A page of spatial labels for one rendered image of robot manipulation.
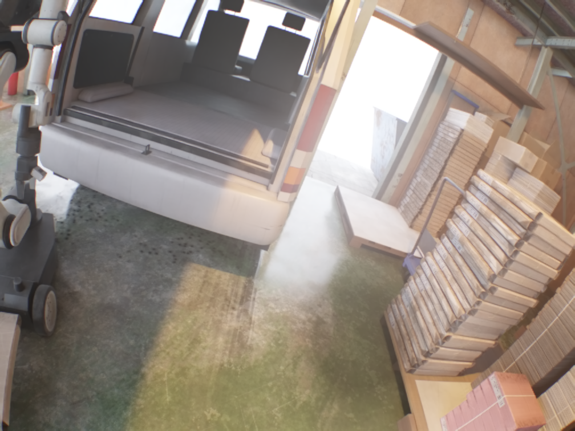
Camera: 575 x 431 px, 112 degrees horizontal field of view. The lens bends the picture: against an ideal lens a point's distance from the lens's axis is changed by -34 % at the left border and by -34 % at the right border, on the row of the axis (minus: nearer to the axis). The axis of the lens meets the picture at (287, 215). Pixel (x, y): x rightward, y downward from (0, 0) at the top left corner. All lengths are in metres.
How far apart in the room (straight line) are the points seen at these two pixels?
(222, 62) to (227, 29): 0.36
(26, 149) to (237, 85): 2.47
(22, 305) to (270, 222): 1.10
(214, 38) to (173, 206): 2.22
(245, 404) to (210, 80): 2.87
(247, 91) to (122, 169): 1.98
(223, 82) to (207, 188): 2.01
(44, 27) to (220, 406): 1.38
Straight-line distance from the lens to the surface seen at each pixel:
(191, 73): 3.27
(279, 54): 3.12
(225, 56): 3.21
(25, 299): 1.21
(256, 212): 1.31
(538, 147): 4.01
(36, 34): 1.01
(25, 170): 1.04
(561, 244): 1.42
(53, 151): 1.71
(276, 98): 3.10
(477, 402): 1.40
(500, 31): 4.14
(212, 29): 3.26
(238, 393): 1.23
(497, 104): 4.08
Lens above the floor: 1.08
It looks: 26 degrees down
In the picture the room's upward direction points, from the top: 22 degrees clockwise
